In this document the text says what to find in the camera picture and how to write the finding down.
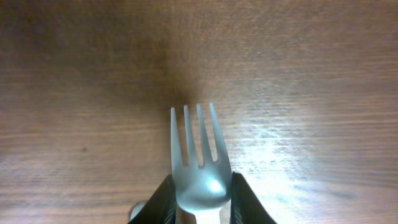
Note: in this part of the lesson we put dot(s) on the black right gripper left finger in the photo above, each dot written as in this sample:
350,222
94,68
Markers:
161,207

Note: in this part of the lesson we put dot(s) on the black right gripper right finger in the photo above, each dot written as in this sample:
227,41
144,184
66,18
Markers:
245,206

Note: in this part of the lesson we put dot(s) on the white plastic spoon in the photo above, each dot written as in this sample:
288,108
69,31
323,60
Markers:
135,209

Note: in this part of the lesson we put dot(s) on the white plastic fork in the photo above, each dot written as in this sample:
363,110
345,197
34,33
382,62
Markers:
201,190

